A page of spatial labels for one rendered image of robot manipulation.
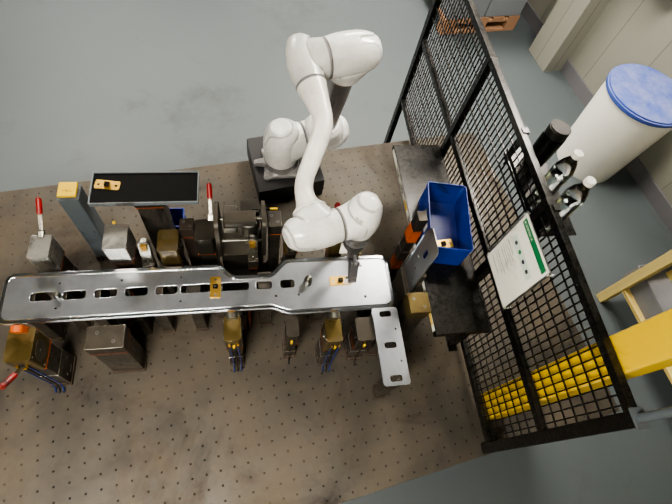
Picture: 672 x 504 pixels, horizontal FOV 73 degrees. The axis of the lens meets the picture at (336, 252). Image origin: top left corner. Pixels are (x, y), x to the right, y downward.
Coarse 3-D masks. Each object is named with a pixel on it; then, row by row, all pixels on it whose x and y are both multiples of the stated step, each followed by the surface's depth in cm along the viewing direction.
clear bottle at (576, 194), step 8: (576, 184) 135; (584, 184) 131; (592, 184) 130; (568, 192) 136; (576, 192) 134; (584, 192) 133; (560, 200) 139; (568, 200) 136; (576, 200) 135; (584, 200) 135; (568, 208) 138; (576, 208) 138; (568, 216) 143
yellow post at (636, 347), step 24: (624, 336) 113; (648, 336) 106; (576, 360) 130; (600, 360) 121; (624, 360) 113; (648, 360) 106; (504, 384) 169; (600, 384) 126; (504, 408) 170; (528, 408) 164
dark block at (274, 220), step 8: (272, 216) 169; (280, 216) 170; (272, 224) 168; (280, 224) 168; (272, 232) 171; (280, 232) 172; (272, 240) 177; (272, 248) 183; (272, 256) 189; (272, 264) 196
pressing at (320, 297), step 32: (32, 288) 156; (64, 288) 158; (96, 288) 159; (128, 288) 161; (256, 288) 168; (288, 288) 169; (320, 288) 171; (352, 288) 173; (384, 288) 175; (0, 320) 150; (32, 320) 151; (64, 320) 153
